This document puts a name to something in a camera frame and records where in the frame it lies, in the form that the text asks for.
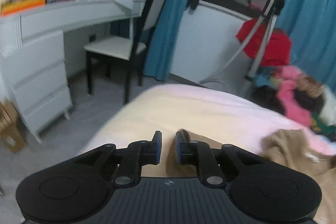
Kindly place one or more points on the black and white chair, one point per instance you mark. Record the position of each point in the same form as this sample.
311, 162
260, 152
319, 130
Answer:
131, 51

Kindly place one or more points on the pastel tie-dye bed blanket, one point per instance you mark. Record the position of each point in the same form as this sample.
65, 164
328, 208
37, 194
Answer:
220, 116

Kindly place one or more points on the brown patterned garment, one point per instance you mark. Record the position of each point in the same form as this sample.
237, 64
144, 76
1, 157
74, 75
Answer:
309, 85

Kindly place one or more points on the blue curtain right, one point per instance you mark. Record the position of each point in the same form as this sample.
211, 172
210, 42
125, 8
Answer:
310, 24

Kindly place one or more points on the tan t-shirt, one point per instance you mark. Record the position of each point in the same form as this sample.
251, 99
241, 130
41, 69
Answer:
286, 147

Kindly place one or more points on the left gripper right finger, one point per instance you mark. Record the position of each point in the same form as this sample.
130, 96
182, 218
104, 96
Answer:
204, 158

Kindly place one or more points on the cardboard box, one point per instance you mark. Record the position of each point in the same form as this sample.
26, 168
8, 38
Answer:
10, 135

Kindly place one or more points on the red garment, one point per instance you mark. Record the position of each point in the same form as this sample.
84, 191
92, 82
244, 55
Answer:
277, 52

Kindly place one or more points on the white garment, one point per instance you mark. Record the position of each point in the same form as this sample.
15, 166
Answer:
328, 112

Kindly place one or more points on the black garment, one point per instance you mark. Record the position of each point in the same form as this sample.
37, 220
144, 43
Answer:
265, 96

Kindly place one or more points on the white dressing table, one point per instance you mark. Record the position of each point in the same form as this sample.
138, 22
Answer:
32, 54

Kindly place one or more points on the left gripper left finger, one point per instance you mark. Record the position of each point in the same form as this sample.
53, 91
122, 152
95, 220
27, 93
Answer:
131, 159

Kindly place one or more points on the pink garment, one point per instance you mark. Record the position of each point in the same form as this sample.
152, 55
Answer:
285, 94

